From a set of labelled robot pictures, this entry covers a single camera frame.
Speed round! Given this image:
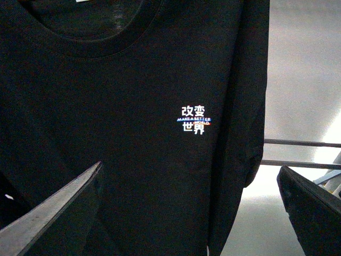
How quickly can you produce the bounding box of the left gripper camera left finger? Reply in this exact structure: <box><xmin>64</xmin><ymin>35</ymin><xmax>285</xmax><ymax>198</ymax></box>
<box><xmin>1</xmin><ymin>162</ymin><xmax>103</xmax><ymax>255</ymax></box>

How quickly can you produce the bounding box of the upper metal rack rod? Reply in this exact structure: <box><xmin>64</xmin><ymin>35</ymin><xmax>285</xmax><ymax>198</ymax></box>
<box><xmin>264</xmin><ymin>139</ymin><xmax>341</xmax><ymax>148</ymax></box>

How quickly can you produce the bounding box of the black t-shirt small logo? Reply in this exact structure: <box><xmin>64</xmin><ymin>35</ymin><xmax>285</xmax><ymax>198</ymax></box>
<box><xmin>1</xmin><ymin>1</ymin><xmax>270</xmax><ymax>255</ymax></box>

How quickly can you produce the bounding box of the lower metal rack rod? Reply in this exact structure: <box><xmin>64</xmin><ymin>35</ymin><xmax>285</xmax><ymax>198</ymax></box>
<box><xmin>261</xmin><ymin>160</ymin><xmax>340</xmax><ymax>170</ymax></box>

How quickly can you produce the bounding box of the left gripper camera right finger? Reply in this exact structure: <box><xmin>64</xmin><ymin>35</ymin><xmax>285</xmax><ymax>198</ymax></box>
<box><xmin>277</xmin><ymin>166</ymin><xmax>340</xmax><ymax>256</ymax></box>

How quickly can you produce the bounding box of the metal rack rod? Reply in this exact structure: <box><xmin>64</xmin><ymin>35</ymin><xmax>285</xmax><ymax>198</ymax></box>
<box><xmin>261</xmin><ymin>160</ymin><xmax>340</xmax><ymax>170</ymax></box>
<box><xmin>264</xmin><ymin>139</ymin><xmax>341</xmax><ymax>148</ymax></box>

